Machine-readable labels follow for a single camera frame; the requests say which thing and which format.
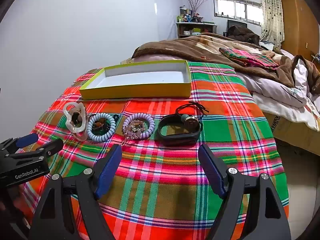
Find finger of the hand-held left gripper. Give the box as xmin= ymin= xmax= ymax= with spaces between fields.
xmin=10 ymin=139 xmax=64 ymax=160
xmin=0 ymin=133 xmax=39 ymax=155

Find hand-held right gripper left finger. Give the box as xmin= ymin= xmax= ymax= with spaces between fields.
xmin=29 ymin=144 xmax=123 ymax=240

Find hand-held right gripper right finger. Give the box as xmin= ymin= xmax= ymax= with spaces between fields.
xmin=198 ymin=144 xmax=292 ymax=240

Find blue spiral hair tie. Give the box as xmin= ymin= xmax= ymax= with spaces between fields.
xmin=87 ymin=113 xmax=116 ymax=142

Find cream hair claw clip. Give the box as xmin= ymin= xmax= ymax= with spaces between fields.
xmin=63 ymin=102 xmax=88 ymax=141

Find black wristband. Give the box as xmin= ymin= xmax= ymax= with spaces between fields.
xmin=157 ymin=114 xmax=202 ymax=146

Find black hair tie round charm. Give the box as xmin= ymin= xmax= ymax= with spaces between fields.
xmin=175 ymin=101 xmax=209 ymax=133

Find pink rhinestone hair clip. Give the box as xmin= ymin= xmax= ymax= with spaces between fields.
xmin=122 ymin=119 xmax=148 ymax=147

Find purple spiral hair tie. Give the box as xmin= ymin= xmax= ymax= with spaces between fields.
xmin=122 ymin=113 xmax=155 ymax=140

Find yellow cardboard box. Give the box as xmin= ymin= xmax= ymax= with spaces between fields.
xmin=79 ymin=60 xmax=192 ymax=100

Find plaid bed sheet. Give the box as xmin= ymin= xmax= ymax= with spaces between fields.
xmin=19 ymin=61 xmax=290 ymax=240

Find white quilt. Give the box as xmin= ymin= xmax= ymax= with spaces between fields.
xmin=236 ymin=41 xmax=320 ymax=132

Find folded plaid cloth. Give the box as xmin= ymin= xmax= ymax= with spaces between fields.
xmin=219 ymin=47 xmax=280 ymax=70

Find pink bed sheet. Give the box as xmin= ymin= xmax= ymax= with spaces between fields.
xmin=134 ymin=54 xmax=185 ymax=63

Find brown blanket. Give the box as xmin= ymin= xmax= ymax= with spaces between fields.
xmin=132 ymin=32 xmax=320 ymax=95

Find dark jacket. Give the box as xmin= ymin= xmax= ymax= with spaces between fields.
xmin=226 ymin=25 xmax=260 ymax=47

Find wooden shelf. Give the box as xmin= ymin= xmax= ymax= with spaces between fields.
xmin=176 ymin=21 xmax=217 ymax=39

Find black monitor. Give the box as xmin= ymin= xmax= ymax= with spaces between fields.
xmin=227 ymin=19 xmax=248 ymax=30

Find group of bottles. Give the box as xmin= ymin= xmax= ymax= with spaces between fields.
xmin=177 ymin=5 xmax=203 ymax=23

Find window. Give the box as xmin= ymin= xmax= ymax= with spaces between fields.
xmin=213 ymin=0 xmax=262 ymax=26

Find floral curtain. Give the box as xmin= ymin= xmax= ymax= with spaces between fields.
xmin=259 ymin=0 xmax=285 ymax=48

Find dried branches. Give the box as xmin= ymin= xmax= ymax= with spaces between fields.
xmin=186 ymin=0 xmax=210 ymax=14

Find wooden wardrobe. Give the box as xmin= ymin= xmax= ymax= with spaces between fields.
xmin=279 ymin=0 xmax=320 ymax=60

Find brown bead bracelet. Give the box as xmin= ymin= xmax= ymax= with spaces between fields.
xmin=91 ymin=114 xmax=119 ymax=133

